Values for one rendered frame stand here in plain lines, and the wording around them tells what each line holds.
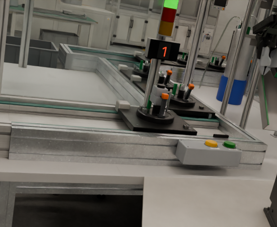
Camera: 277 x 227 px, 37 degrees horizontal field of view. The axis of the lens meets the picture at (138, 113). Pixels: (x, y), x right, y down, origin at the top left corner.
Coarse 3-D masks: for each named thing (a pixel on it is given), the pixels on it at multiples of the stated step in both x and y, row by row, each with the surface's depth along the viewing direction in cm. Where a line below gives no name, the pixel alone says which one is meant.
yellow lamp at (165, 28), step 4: (160, 24) 152; (164, 24) 151; (168, 24) 151; (172, 24) 152; (160, 28) 152; (164, 28) 151; (168, 28) 151; (172, 28) 153; (160, 32) 152; (164, 32) 152; (168, 32) 152
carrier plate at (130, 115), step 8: (120, 112) 151; (128, 112) 151; (128, 120) 142; (136, 120) 143; (144, 120) 145; (176, 120) 153; (136, 128) 137; (144, 128) 138; (152, 128) 139; (160, 128) 140; (168, 128) 141; (176, 128) 143; (184, 128) 145; (192, 128) 147
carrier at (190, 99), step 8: (192, 80) 183; (176, 88) 183; (184, 88) 179; (176, 96) 181; (176, 104) 175; (184, 104) 174; (192, 104) 177; (200, 104) 184; (176, 112) 169; (184, 112) 170; (192, 112) 171; (200, 112) 172; (208, 112) 173
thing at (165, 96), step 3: (162, 93) 144; (165, 93) 144; (162, 96) 143; (165, 96) 143; (168, 96) 143; (162, 99) 144; (165, 99) 143; (162, 102) 144; (165, 102) 144; (162, 105) 144; (162, 108) 144; (162, 111) 145; (162, 114) 145
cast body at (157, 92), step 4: (160, 84) 148; (152, 88) 149; (156, 88) 146; (160, 88) 146; (164, 88) 147; (152, 92) 149; (156, 92) 146; (160, 92) 146; (164, 92) 147; (152, 96) 149; (156, 96) 146; (152, 100) 148; (156, 100) 146; (160, 100) 146; (156, 104) 146; (160, 104) 146
